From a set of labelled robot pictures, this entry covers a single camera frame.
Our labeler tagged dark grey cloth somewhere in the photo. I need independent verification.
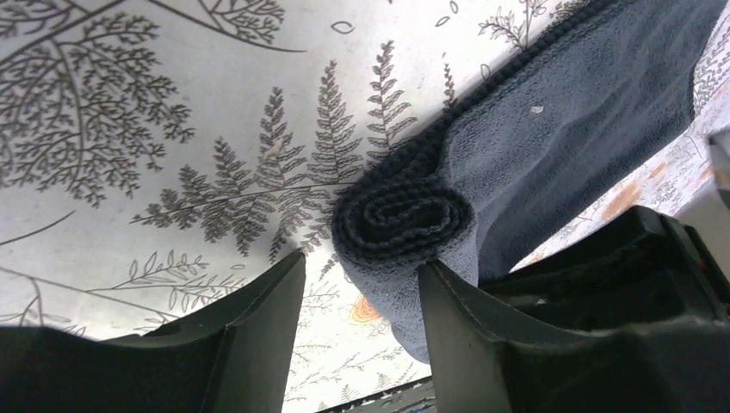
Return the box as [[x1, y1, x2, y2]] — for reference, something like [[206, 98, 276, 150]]
[[331, 1, 729, 363]]

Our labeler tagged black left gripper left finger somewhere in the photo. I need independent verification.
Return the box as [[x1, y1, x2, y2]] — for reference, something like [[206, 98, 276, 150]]
[[1, 251, 306, 412]]

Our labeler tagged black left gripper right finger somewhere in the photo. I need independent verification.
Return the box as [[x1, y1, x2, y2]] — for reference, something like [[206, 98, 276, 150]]
[[418, 262, 729, 412]]

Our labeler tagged floral table cloth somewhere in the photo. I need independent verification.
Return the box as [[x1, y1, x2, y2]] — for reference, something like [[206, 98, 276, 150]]
[[1, 1, 729, 412]]

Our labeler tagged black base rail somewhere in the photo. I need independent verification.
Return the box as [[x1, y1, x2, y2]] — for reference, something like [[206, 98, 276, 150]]
[[318, 377, 437, 413]]

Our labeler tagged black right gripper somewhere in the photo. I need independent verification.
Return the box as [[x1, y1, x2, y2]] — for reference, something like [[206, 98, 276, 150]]
[[479, 206, 729, 331]]

